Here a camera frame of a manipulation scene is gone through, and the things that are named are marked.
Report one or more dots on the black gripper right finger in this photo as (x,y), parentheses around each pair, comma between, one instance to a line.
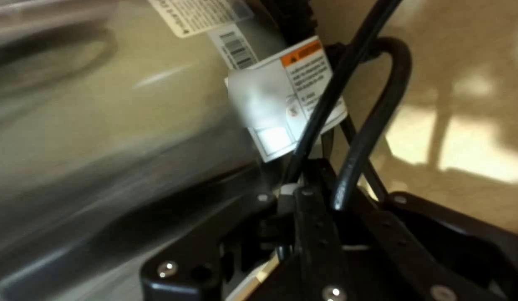
(437,251)

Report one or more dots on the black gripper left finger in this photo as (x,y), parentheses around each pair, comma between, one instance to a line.
(236,251)

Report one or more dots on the white warning tag orange stripe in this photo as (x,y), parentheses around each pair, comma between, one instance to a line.
(276,101)

